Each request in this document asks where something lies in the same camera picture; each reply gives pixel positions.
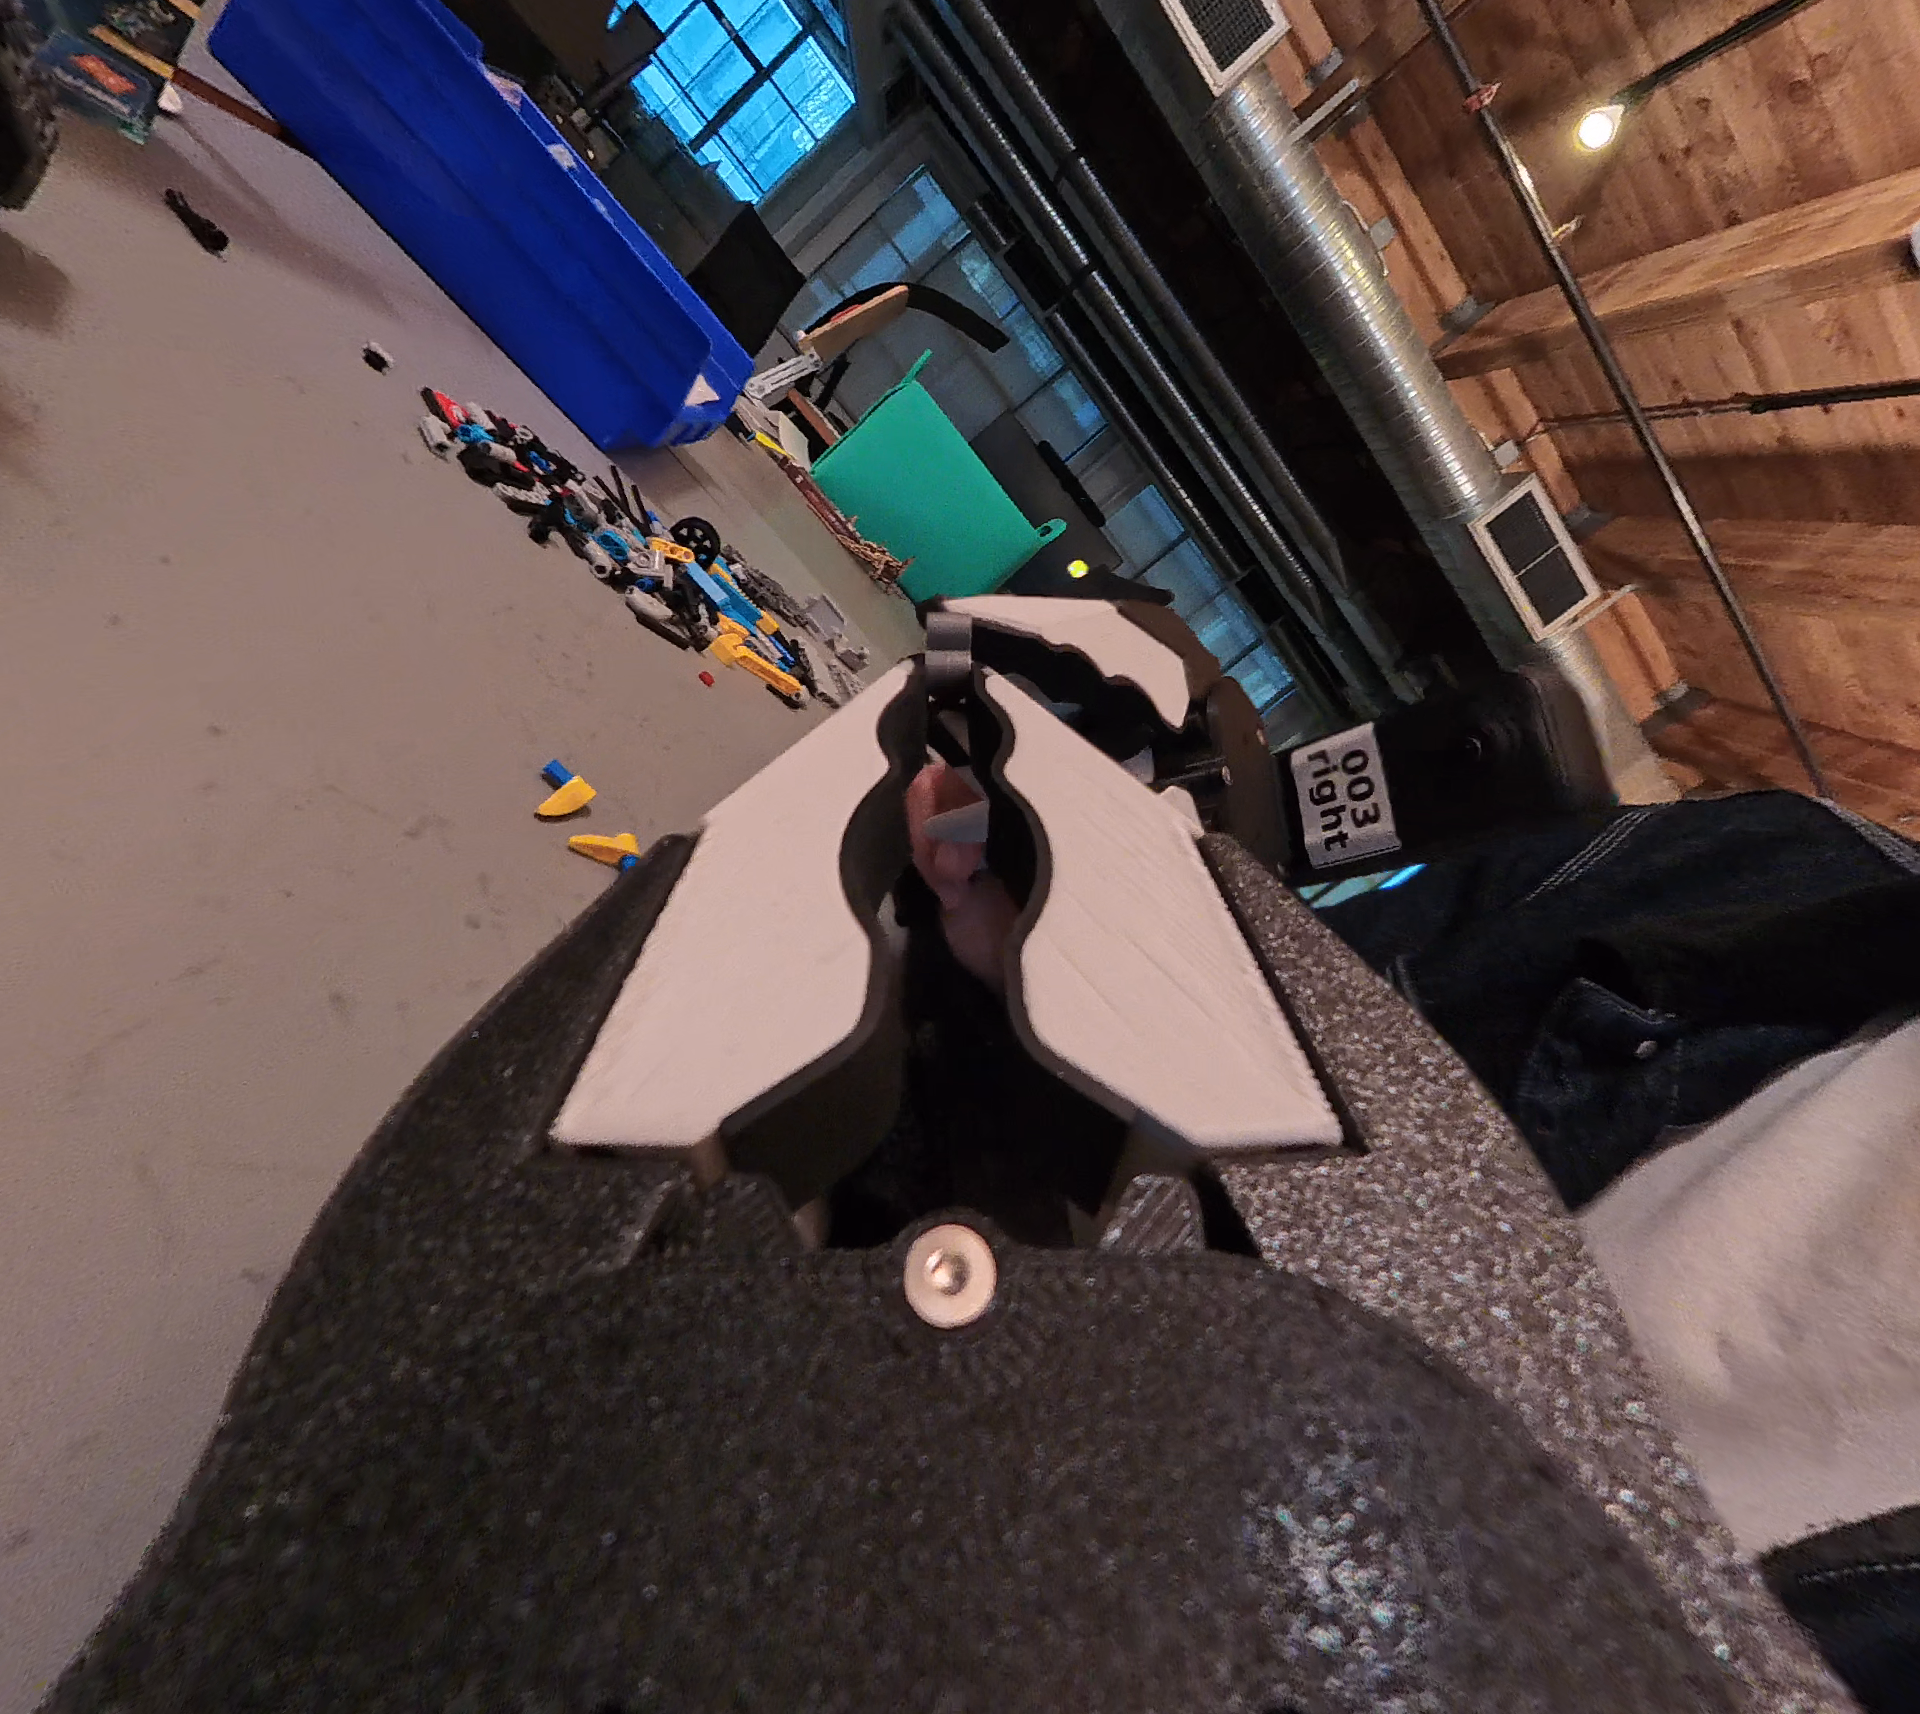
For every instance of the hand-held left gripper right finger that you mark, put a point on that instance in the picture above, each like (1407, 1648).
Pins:
(1171, 980)

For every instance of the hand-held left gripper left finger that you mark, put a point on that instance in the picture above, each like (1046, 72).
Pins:
(721, 980)

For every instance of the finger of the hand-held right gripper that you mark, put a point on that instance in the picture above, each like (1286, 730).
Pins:
(1067, 640)
(1105, 730)

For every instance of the yellow claw tip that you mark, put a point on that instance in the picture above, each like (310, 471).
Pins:
(565, 796)
(606, 848)

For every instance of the pile of small building pieces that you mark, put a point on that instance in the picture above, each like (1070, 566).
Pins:
(660, 561)

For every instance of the blue tracked toy robot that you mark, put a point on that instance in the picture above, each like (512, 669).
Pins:
(25, 95)

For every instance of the person's right forearm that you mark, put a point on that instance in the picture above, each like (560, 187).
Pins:
(1621, 965)

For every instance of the grey desk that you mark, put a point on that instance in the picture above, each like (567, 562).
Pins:
(241, 845)

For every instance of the person's right hand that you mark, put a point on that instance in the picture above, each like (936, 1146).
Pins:
(967, 904)

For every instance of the teal plastic tub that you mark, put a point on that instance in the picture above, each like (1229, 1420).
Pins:
(936, 490)

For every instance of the person's white shirt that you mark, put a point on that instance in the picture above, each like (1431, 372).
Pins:
(1770, 1294)

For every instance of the paned window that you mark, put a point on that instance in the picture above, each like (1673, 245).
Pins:
(736, 35)

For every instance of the blue plastic bin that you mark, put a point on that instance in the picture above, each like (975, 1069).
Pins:
(480, 184)

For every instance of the person's denim jacket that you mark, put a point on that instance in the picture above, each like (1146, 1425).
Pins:
(1854, 1594)

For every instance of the small black pin piece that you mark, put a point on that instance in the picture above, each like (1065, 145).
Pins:
(196, 220)

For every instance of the silver ceiling duct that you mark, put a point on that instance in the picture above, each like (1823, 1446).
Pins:
(1320, 275)

